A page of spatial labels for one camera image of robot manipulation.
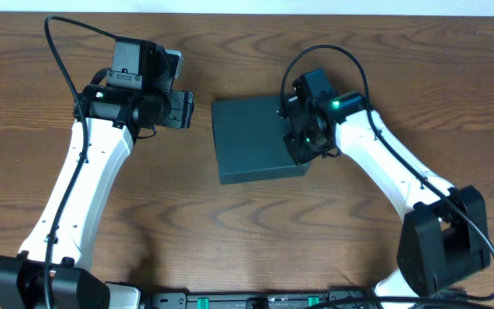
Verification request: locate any dark green box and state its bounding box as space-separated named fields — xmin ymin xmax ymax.
xmin=211 ymin=96 xmax=309 ymax=185

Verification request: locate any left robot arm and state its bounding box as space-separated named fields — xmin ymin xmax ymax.
xmin=0 ymin=82 xmax=194 ymax=308

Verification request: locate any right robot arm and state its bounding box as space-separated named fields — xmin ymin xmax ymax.
xmin=280 ymin=89 xmax=494 ymax=308

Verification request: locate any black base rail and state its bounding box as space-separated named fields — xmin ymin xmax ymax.
xmin=105 ymin=281 xmax=469 ymax=309

